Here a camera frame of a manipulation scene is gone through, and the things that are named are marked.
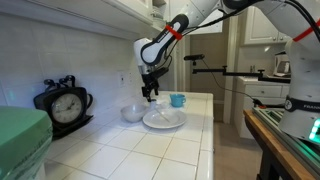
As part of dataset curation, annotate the white plastic knife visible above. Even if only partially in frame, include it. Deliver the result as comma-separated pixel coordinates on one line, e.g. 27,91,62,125
153,106,171,123

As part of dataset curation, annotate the red and black clamp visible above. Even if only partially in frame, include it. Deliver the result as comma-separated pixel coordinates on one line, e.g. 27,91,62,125
252,97,268,110

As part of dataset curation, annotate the black stereo camera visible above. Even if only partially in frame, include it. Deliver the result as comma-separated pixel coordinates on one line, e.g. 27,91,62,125
183,53,206,62

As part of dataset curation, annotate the wooden table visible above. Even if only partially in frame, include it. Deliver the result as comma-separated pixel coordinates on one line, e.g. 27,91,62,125
243,109,316,180

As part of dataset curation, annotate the black camera cable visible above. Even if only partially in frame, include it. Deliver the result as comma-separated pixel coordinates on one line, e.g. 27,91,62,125
199,59,264,105

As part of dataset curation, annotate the silver countertop appliance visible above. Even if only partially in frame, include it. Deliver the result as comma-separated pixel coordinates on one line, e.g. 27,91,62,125
273,50,292,78

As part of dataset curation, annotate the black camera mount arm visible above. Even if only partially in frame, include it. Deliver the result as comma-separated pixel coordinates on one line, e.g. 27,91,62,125
192,65,292,84

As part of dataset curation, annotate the white wall light switch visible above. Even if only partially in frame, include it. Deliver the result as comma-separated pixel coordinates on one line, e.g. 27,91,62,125
126,71,134,86

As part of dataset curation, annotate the white paper towel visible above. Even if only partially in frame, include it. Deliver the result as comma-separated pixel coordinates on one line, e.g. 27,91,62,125
148,94,173,111

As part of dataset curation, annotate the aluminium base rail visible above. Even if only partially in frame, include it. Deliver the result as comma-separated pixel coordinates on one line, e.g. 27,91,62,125
252,106,320,179

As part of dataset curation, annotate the white upper wall cabinet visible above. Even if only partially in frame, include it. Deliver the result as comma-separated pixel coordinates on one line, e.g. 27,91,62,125
0,0,162,40

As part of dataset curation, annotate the white drawer base cabinet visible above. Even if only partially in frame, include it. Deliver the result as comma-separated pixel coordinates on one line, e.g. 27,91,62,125
233,75,292,140

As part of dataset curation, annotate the white panelled upper cabinet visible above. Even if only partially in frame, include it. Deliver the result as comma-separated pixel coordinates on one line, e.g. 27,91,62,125
243,5,303,46

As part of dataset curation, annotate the white wall power outlet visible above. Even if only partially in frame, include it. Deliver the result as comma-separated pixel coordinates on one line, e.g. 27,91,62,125
117,69,127,88

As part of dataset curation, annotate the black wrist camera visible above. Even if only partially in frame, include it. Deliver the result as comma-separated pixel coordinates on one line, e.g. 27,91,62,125
152,66,170,80

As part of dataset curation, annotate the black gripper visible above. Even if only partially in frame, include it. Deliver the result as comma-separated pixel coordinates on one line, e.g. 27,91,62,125
139,71,162,103

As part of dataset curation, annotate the beige ceramic bowl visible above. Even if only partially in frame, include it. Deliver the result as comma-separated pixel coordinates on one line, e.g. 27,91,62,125
120,103,149,123

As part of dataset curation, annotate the blue two-handled cup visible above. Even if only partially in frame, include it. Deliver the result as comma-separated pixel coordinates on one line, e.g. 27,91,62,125
169,93,187,108

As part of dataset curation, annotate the black kettle-shaped clock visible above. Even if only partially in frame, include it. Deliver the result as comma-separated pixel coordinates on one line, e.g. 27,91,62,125
33,74,94,138

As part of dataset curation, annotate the white round plate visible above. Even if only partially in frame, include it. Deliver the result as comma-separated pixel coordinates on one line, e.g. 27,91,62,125
142,108,188,130

